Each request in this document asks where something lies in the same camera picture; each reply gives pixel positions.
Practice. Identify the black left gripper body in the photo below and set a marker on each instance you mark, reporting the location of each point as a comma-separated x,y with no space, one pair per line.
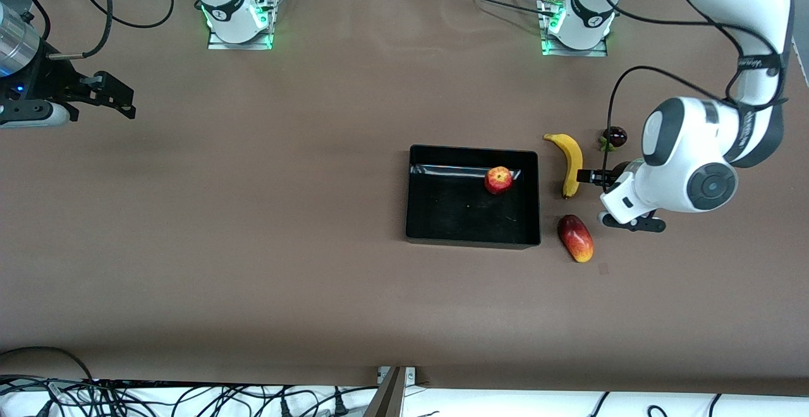
618,171

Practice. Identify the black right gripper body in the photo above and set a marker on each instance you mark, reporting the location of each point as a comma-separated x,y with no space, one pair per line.
52,83

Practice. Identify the small red yellow apple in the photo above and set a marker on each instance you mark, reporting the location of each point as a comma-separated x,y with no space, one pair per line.
498,181

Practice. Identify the black rectangular plastic box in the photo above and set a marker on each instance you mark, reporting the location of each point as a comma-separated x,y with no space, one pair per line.
455,215

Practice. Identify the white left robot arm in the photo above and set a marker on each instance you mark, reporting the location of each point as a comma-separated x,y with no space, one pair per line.
682,151

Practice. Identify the yellow banana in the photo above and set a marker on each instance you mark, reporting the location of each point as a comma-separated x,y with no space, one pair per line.
572,158

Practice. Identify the dark purple mangosteen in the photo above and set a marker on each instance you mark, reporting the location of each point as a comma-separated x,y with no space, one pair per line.
618,136

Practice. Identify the red yellow mango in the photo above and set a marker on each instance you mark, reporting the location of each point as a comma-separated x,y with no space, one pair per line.
576,239

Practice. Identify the brown table cover mat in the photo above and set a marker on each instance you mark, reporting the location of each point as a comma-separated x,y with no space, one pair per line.
253,278

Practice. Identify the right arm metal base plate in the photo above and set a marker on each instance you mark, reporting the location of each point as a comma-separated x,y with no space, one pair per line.
218,43

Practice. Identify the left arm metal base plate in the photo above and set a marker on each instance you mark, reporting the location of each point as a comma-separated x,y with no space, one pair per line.
597,50

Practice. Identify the small metal bracket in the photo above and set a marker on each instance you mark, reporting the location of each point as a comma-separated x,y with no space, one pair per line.
411,376

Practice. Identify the dark grey camera post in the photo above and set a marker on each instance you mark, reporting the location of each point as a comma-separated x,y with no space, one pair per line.
389,398

